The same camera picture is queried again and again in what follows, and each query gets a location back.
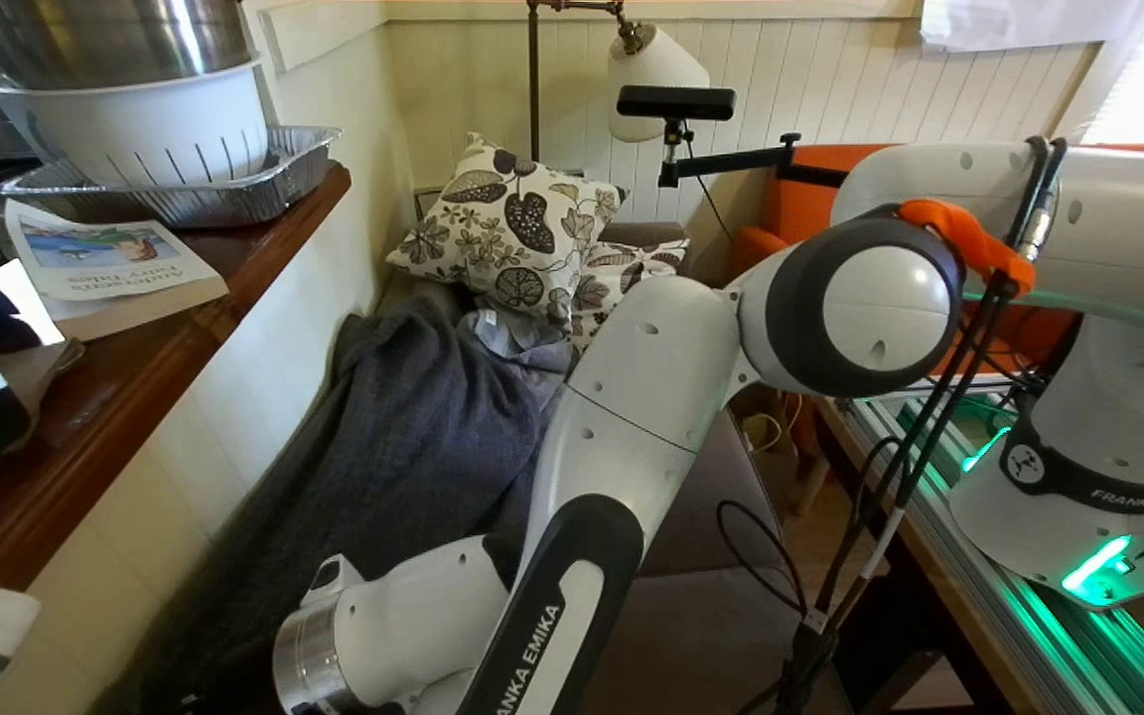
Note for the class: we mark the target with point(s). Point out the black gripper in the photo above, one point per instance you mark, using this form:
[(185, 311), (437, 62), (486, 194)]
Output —
[(253, 675)]

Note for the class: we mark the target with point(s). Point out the dark blue grey blanket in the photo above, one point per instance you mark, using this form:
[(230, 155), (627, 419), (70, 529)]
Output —
[(397, 449)]

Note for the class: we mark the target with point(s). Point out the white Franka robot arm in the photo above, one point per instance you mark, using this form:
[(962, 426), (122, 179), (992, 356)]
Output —
[(653, 397)]

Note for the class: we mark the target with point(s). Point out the wooden counter ledge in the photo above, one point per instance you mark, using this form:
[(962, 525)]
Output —
[(107, 409)]

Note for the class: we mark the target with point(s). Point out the light grey cloth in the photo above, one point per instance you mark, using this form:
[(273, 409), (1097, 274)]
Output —
[(516, 344)]

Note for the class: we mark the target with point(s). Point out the paperback book with picture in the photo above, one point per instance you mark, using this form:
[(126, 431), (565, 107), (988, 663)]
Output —
[(107, 265)]

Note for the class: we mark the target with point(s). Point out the brown fabric sofa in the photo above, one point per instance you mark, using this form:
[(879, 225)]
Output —
[(704, 622)]

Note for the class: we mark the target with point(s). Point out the aluminium foil tray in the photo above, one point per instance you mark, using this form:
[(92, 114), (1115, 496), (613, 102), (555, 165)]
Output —
[(246, 182)]

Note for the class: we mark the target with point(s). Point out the large leaf print pillow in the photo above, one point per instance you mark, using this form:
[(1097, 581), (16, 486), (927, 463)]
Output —
[(515, 233)]

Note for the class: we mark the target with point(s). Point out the small leaf print pillow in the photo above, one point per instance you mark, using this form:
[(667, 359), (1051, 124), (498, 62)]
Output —
[(615, 270)]

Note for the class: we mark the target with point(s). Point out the white plastic colander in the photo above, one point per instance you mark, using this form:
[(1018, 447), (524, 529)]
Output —
[(148, 124)]

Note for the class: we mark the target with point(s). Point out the brown paper bag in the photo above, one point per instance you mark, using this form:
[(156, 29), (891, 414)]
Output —
[(773, 449)]

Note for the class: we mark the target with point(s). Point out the steel mixing bowl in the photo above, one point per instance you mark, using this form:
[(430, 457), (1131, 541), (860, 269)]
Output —
[(107, 37)]

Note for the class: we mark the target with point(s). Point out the orange armchair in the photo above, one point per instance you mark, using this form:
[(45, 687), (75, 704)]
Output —
[(797, 204)]

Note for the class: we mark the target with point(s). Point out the table with aluminium rails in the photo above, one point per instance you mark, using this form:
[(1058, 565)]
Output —
[(969, 597)]

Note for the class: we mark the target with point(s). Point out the floor lamp with white shade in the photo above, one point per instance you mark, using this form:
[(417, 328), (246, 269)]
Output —
[(646, 62)]

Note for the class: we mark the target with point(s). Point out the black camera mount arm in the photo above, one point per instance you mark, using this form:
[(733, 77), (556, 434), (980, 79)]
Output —
[(733, 159)]

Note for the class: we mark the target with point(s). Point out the black bar camera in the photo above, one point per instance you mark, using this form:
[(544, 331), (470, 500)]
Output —
[(675, 102)]

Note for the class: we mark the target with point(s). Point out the white sheet on wall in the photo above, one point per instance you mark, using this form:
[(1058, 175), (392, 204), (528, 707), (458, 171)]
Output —
[(1033, 22)]

